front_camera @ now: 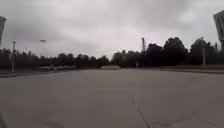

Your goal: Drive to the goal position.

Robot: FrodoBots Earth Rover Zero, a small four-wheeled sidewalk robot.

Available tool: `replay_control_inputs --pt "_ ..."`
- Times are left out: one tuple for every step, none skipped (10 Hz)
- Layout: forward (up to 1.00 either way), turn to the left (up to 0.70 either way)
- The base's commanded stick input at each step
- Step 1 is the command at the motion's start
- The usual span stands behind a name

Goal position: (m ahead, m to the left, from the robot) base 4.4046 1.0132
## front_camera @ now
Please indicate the grey paved plaza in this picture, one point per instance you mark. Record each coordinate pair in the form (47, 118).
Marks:
(110, 96)

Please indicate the row of parked vehicles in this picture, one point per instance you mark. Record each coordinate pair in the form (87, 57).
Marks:
(56, 67)

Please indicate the long row of dark trees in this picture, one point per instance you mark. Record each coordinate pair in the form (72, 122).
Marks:
(173, 53)

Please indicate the thin lamp pole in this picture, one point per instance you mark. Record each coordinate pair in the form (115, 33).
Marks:
(42, 48)

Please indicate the raised kerb strip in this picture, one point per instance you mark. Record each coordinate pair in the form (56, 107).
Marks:
(196, 70)

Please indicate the pale lamp pole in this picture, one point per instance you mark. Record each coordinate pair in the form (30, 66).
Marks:
(13, 56)

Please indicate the tall pale building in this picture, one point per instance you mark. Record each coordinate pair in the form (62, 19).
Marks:
(220, 26)

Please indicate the tall grey building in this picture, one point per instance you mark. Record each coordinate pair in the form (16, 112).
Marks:
(1, 30)

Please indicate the low pale wall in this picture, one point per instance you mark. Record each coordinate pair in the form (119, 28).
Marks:
(110, 67)

